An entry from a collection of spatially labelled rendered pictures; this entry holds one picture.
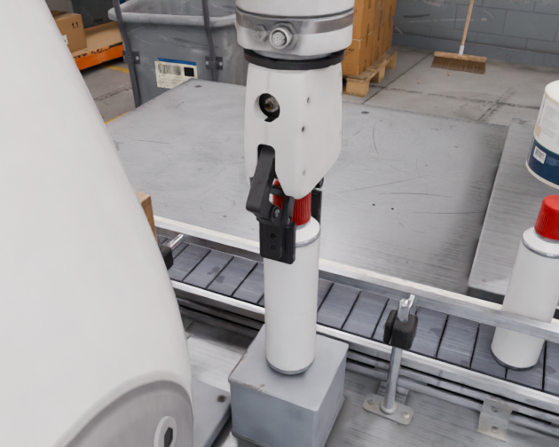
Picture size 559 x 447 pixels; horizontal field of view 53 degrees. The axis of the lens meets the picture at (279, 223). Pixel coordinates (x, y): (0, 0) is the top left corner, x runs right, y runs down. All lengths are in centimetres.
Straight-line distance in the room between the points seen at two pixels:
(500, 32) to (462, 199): 412
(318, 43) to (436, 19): 491
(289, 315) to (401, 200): 59
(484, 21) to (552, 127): 413
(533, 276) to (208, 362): 39
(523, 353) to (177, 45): 233
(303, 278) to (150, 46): 239
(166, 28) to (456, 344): 228
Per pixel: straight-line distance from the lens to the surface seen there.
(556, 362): 73
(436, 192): 112
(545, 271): 62
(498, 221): 96
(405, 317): 58
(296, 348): 56
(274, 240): 46
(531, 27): 513
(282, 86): 39
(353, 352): 71
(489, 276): 83
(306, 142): 41
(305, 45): 39
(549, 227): 60
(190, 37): 273
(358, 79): 403
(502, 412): 71
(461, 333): 73
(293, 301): 52
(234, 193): 108
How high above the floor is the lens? 136
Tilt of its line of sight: 32 degrees down
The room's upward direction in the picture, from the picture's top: straight up
